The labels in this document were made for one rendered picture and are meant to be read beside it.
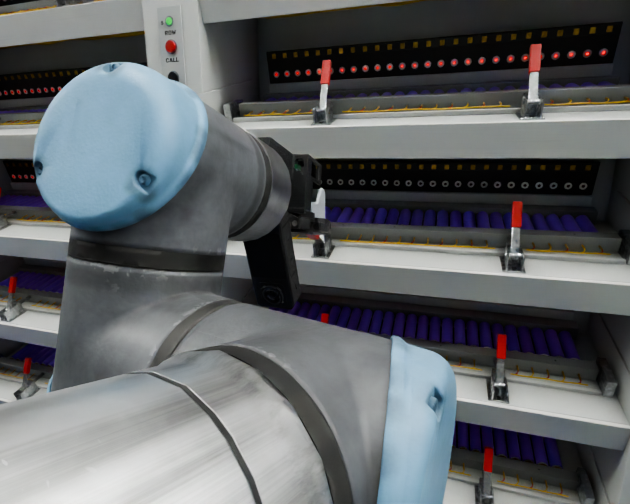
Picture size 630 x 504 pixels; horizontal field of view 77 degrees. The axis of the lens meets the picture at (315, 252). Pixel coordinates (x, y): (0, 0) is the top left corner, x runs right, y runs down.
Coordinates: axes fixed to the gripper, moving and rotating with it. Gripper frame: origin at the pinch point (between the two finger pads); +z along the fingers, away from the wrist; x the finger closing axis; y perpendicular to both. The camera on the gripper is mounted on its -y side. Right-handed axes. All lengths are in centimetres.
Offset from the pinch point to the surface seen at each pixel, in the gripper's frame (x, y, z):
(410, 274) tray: -13.5, -5.0, 5.0
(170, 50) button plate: 22.6, 25.2, -3.4
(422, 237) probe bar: -14.6, 0.6, 10.3
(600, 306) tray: -37.0, -7.1, 6.3
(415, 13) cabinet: -10.8, 38.0, 14.7
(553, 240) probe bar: -32.3, 1.2, 10.4
